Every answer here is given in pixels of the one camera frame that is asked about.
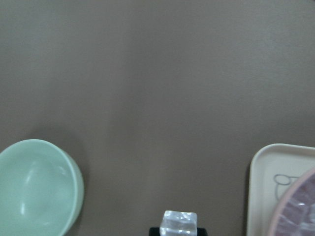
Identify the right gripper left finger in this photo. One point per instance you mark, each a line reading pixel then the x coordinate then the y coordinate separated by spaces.
pixel 154 231

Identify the mint green bowl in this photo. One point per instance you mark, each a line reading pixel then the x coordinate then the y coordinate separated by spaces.
pixel 41 190

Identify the pink bowl of ice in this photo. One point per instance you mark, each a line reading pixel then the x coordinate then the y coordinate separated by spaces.
pixel 294 215

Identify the cream plastic tray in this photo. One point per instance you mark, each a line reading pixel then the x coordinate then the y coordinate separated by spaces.
pixel 273 169

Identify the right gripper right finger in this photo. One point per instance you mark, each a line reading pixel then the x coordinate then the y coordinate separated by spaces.
pixel 201 232

